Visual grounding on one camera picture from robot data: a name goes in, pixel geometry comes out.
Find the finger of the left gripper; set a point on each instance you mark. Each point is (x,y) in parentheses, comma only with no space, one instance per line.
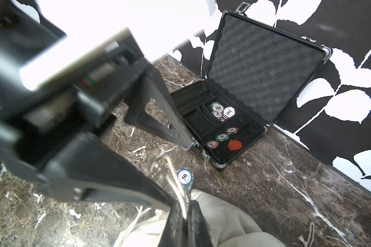
(151,86)
(86,170)

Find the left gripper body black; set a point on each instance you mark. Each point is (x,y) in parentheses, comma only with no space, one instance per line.
(52,86)

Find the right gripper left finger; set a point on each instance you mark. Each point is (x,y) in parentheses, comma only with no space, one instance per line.
(175,233)

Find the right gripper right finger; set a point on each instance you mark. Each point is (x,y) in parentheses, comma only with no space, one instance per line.
(198,235)

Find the cream cloth bag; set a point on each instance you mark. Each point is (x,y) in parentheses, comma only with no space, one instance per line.
(228,226)

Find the stack of poker chips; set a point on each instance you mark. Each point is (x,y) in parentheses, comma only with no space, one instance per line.
(186,178)

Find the red chip in case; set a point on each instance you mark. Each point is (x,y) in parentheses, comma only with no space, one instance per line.
(234,145)

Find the open black poker chip case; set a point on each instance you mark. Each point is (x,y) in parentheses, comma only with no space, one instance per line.
(255,72)

